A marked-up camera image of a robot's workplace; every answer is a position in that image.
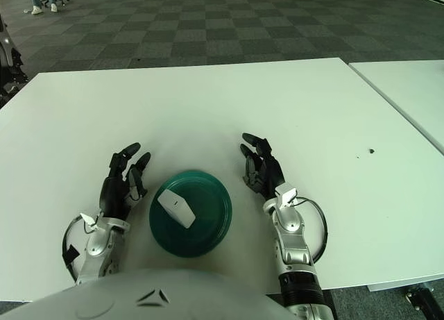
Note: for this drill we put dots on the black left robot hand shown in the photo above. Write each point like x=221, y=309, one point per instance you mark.
x=112, y=195

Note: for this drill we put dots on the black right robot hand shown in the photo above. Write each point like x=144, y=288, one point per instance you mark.
x=274, y=177

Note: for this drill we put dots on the white charger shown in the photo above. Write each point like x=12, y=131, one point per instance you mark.
x=175, y=207

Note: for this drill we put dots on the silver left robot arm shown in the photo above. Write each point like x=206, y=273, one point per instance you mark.
x=97, y=243

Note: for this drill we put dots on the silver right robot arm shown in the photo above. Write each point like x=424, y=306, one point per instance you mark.
x=291, y=229

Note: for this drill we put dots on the green plate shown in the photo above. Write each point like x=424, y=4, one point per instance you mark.
x=211, y=212

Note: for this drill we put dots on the grey robot torso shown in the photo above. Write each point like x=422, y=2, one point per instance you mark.
x=138, y=299

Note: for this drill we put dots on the white side table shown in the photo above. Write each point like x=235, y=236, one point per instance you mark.
x=409, y=87

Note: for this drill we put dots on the black office chair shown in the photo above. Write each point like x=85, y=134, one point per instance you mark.
x=7, y=59

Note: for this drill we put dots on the black table foot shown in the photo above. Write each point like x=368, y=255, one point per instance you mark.
x=419, y=296

